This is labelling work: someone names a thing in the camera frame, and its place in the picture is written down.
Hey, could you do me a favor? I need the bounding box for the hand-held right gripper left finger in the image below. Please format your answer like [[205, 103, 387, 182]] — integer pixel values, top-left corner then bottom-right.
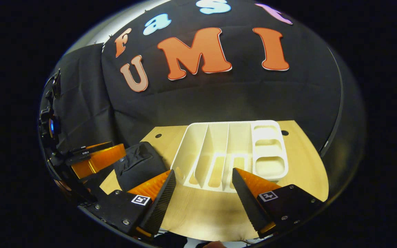
[[78, 169, 177, 240]]

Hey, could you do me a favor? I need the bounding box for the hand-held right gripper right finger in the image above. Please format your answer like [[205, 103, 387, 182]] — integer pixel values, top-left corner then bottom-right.
[[232, 167, 324, 239]]

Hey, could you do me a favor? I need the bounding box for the black schoolbag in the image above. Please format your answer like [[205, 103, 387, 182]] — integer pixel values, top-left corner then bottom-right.
[[113, 141, 168, 192]]

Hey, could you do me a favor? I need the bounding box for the white bookshelf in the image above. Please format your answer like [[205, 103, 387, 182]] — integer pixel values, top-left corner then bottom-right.
[[170, 120, 289, 193]]

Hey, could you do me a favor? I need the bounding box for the black backdrop cloth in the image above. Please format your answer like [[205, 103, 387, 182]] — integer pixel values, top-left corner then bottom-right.
[[52, 0, 366, 179]]

